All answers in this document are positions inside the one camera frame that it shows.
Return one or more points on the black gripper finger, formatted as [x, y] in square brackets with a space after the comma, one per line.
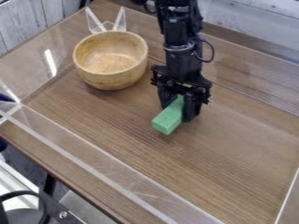
[167, 95]
[191, 106]

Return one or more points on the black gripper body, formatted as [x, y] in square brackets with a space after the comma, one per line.
[193, 82]

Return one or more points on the green rectangular block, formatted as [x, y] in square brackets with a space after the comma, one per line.
[169, 118]

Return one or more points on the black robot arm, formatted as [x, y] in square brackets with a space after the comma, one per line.
[179, 77]

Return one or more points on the light wooden bowl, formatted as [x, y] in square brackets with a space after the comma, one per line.
[111, 59]

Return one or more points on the black table leg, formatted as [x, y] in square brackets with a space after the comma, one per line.
[49, 184]

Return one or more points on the clear acrylic tray wall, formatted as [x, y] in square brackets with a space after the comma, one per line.
[220, 171]

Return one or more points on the black metal bracket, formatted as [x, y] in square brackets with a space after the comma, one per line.
[59, 213]

